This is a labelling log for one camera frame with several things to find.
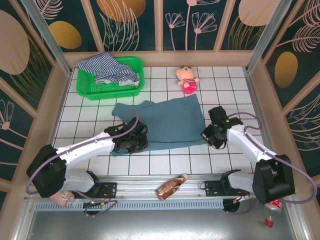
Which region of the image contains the plain blue tank top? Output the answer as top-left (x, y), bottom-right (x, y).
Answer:
top-left (111, 96), bottom-right (206, 157)

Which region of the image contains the blue white striped tank top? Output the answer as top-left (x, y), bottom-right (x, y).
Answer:
top-left (76, 51), bottom-right (141, 88)

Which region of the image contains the pink plush doll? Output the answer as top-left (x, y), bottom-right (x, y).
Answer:
top-left (174, 66), bottom-right (200, 95)

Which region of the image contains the green plastic basket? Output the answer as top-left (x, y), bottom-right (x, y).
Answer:
top-left (76, 56), bottom-right (146, 101)

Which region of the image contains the brown drink bottle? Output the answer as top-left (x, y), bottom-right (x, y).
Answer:
top-left (154, 172), bottom-right (190, 202)

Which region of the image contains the pink drink bottle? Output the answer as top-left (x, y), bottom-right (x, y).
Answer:
top-left (48, 189), bottom-right (75, 208)

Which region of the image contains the clear bottle with red label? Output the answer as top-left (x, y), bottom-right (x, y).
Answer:
top-left (264, 198), bottom-right (285, 228)

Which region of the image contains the aluminium mounting rail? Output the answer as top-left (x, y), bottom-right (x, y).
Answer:
top-left (23, 174), bottom-right (295, 201)

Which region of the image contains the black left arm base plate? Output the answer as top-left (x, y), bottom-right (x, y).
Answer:
top-left (96, 181), bottom-right (118, 201)

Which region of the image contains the slotted grey cable duct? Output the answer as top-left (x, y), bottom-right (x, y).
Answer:
top-left (34, 199), bottom-right (225, 211)

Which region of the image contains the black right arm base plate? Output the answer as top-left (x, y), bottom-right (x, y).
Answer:
top-left (204, 179), bottom-right (251, 197)

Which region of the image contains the aluminium frame post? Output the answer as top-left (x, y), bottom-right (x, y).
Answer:
top-left (244, 0), bottom-right (292, 73)
top-left (21, 0), bottom-right (73, 77)

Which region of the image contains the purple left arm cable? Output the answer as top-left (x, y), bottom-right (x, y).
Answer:
top-left (26, 110), bottom-right (140, 218)

